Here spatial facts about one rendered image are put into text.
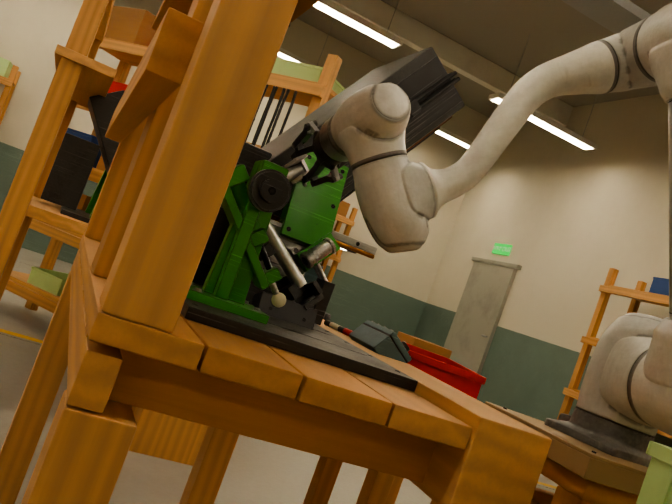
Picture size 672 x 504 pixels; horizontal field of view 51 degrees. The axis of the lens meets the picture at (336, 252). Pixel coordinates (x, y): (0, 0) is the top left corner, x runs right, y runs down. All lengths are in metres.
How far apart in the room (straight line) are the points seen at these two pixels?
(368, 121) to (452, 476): 0.57
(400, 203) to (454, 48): 8.74
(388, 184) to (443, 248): 10.93
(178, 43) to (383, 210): 0.44
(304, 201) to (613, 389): 0.74
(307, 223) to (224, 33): 0.74
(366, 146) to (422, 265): 10.77
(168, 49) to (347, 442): 0.61
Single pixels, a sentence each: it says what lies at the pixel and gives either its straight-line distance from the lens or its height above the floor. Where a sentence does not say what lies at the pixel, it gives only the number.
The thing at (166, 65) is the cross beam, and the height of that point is 1.20.
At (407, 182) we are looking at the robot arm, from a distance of 1.20.
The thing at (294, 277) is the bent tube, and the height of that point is 0.99.
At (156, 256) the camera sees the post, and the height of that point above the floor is 0.96.
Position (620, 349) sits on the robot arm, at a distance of 1.45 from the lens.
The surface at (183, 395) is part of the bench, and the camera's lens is 1.00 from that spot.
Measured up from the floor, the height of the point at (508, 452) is 0.86.
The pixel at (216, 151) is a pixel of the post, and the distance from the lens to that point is 0.89.
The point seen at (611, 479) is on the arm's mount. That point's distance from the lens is 1.30.
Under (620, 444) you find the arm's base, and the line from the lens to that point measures 1.46.
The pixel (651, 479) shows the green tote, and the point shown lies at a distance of 1.00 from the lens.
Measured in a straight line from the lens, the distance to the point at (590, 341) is 7.94.
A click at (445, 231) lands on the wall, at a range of 12.11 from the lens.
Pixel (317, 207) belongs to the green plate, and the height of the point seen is 1.16.
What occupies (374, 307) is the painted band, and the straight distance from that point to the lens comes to 11.65.
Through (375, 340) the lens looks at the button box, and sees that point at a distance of 1.54.
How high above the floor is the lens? 1.01
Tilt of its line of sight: 2 degrees up
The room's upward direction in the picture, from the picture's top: 20 degrees clockwise
